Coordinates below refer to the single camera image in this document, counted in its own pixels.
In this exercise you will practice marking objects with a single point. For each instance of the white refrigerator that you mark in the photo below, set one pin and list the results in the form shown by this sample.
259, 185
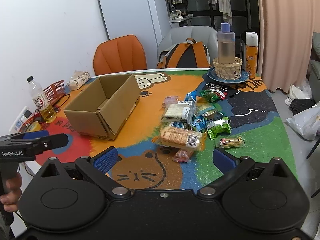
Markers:
148, 20

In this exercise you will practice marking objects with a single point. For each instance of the red plastic basket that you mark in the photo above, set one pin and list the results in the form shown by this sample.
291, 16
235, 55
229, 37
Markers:
55, 92

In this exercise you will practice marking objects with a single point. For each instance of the white sandwich cracker package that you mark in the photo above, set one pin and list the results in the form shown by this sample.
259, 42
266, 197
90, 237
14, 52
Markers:
179, 111

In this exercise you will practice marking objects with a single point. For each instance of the orange spray can white cap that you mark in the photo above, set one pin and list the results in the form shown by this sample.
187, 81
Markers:
251, 53

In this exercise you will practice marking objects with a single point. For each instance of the dark green snack packet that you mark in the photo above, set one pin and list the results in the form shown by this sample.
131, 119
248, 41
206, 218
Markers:
212, 95

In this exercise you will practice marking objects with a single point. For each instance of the purple snack packet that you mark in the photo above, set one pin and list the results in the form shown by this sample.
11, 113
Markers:
169, 99

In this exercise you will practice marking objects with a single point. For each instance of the colourful cat table mat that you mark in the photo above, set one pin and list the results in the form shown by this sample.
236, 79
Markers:
142, 164

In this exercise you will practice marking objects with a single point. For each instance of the woven bamboo basket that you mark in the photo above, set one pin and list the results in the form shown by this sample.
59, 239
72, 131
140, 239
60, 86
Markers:
228, 71

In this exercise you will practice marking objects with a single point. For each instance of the floral tissue pack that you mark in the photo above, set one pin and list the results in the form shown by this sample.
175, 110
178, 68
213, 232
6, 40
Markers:
78, 79

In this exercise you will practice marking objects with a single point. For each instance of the blue ceramic plate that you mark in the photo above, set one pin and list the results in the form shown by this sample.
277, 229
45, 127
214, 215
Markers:
243, 77

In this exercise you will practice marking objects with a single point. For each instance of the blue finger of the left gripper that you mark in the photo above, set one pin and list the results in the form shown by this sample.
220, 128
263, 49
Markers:
34, 135

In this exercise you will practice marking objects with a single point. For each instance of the peanut snack packet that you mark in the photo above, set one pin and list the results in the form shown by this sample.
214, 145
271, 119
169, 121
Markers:
231, 142

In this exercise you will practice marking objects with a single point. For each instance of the clear bottle purple cap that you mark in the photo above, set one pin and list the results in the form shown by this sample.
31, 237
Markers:
226, 44

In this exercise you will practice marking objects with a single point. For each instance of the long bread package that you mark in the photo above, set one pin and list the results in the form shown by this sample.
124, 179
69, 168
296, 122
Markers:
180, 138

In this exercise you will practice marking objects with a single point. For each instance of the orange black backpack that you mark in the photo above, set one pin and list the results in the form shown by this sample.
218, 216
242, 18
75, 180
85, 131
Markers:
190, 54

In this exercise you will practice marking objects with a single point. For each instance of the yellow tape roll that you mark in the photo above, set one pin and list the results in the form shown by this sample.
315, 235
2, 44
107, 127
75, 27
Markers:
34, 127

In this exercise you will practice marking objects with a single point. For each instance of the round biscuit packet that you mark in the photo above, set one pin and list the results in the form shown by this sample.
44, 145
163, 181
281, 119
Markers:
209, 112

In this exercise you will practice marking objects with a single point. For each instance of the grey armchair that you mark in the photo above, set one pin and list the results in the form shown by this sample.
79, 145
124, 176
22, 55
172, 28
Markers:
205, 34

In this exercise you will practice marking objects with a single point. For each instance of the white plastic bag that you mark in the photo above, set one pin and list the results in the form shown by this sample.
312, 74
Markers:
306, 123

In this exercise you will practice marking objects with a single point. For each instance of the light green snack packet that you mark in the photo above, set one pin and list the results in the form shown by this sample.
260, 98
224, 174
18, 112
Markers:
216, 127

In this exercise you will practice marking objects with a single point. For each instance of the small red candy packet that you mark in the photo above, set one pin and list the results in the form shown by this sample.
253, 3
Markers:
182, 156

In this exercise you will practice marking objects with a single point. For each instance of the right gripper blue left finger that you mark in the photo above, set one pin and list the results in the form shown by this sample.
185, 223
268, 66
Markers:
95, 169

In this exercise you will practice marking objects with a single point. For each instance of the blue green snack packet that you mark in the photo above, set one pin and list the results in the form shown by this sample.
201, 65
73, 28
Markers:
199, 124

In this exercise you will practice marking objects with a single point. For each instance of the white power strip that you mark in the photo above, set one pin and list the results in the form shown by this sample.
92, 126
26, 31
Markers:
22, 118

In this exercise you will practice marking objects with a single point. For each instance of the person's left hand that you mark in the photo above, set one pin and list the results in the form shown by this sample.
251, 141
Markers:
10, 199

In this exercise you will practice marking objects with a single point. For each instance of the brown cardboard box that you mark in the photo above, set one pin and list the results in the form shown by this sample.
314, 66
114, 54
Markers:
102, 108

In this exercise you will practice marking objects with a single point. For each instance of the orange chair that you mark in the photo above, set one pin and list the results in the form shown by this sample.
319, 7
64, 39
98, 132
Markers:
120, 54

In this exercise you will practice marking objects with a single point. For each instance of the pink curtain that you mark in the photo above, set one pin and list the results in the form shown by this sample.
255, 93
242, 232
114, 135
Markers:
288, 26

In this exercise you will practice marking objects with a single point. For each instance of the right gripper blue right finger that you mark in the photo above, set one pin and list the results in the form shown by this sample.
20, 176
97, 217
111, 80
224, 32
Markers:
233, 169

